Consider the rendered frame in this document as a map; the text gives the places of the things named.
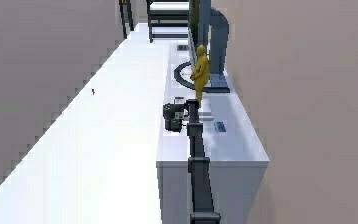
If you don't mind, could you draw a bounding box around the yellow figure statue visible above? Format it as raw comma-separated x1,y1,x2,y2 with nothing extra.
189,44,211,109

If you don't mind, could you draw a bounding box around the small blue card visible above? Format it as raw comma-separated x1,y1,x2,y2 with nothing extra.
213,121,228,134

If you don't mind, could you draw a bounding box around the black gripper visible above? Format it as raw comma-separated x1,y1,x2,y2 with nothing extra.
162,102,185,133

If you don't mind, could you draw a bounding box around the black ring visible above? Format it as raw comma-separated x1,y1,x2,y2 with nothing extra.
173,61,201,91

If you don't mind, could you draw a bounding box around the small pale flat box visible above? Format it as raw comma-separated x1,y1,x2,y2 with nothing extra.
198,111,215,123

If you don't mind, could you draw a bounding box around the white cabinet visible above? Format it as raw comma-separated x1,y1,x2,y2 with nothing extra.
155,39,271,224

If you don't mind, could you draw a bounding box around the dark grey shelf table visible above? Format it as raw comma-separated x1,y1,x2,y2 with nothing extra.
145,0,192,44

